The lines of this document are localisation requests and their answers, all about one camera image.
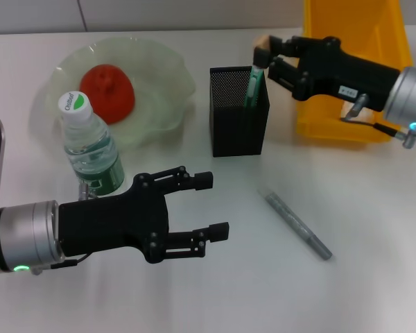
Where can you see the small tan eraser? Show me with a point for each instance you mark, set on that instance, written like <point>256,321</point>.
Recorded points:
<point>261,41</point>

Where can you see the green utility knife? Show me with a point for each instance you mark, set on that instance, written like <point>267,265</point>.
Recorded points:
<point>253,86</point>

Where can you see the green glass fruit plate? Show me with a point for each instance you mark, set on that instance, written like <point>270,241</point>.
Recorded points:
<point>159,97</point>

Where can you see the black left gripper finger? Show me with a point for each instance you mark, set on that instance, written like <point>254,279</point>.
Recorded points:
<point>180,180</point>
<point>197,239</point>

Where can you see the clear water bottle green label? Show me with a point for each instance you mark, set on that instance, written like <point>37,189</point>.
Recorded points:
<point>90,145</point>

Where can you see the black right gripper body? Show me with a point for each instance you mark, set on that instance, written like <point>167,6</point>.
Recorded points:
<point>339,73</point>

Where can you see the black mesh pen holder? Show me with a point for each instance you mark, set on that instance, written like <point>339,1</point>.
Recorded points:
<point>239,132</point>

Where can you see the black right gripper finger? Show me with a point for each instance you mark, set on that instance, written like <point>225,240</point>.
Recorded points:
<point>286,45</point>
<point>281,71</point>

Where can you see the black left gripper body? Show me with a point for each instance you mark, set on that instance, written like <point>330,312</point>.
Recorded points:
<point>114,222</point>

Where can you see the yellow plastic bin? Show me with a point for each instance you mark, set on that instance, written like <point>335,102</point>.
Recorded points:
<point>326,118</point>

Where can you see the grey marker pen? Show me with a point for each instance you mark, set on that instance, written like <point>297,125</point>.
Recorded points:
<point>291,218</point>

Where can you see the red-orange orange fruit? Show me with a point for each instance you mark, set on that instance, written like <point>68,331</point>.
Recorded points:
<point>111,93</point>

